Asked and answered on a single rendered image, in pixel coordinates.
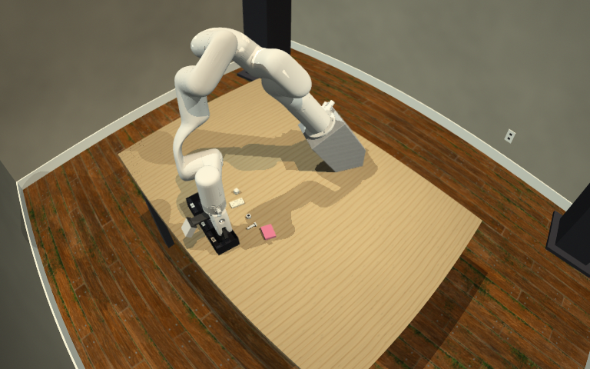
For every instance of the white domino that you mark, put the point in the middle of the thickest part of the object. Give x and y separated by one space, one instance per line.
236 203

